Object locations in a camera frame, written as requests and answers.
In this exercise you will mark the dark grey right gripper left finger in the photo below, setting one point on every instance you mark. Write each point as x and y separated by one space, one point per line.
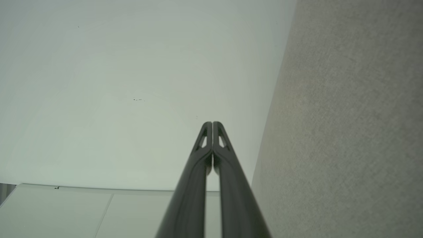
190 198

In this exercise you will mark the grey fabric sofa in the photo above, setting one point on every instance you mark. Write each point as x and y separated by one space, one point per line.
347 132

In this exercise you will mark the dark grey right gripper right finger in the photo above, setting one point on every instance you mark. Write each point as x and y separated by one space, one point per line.
236 198

